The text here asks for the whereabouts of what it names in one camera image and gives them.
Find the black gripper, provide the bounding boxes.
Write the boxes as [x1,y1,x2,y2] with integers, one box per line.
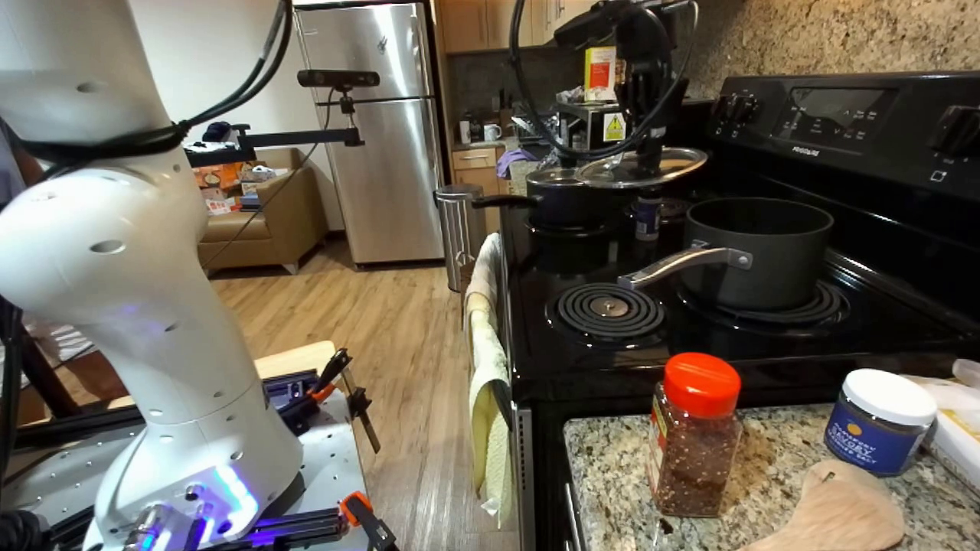
[554,0,699,145]

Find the black back pot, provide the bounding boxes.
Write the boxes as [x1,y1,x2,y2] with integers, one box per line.
[475,190,625,276]

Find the brown couch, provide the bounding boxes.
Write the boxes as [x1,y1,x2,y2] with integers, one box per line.
[200,147,329,273]

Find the robot cable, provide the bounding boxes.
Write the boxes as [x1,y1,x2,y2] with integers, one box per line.
[505,0,699,165]

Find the blue label spice shaker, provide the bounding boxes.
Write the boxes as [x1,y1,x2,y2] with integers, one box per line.
[635,195,657,241]

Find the glass pot lid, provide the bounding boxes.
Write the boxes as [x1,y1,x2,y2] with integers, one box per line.
[526,147,706,190]

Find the wooden spatula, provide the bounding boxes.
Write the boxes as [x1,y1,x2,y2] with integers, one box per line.
[742,459,908,551]

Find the white lid blue tub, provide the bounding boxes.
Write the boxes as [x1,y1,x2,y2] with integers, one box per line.
[824,369,938,477]

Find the black camera on stand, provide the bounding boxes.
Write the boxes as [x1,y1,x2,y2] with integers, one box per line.
[173,69,383,165]

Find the black electric stove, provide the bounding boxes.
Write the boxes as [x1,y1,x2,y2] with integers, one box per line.
[503,73,980,551]

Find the stainless steel refrigerator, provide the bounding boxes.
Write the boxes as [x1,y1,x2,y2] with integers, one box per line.
[293,0,448,267]

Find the dark grey saucepan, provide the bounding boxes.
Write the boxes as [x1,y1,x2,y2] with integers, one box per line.
[623,195,832,309]

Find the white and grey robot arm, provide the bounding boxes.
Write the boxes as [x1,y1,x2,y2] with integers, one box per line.
[0,0,303,551]

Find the red cap spice jar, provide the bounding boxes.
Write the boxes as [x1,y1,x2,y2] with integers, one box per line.
[651,352,742,518]

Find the yellow hanging dish towel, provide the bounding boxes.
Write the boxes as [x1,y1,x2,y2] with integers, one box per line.
[466,233,515,529]

